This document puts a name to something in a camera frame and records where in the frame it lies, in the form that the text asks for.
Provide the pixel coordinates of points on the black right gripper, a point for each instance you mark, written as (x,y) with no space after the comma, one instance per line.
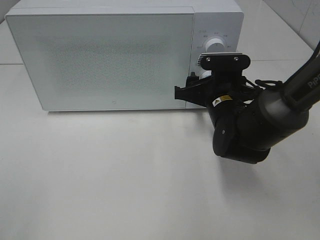
(228,90)

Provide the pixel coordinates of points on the white round knob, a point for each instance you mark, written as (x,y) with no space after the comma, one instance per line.
(205,74)
(215,45)

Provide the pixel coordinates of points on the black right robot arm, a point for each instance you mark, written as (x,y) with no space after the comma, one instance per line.
(249,118)

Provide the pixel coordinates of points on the white microwave oven body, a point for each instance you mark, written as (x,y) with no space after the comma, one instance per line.
(211,18)

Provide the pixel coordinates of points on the white microwave door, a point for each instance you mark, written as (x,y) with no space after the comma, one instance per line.
(105,62)

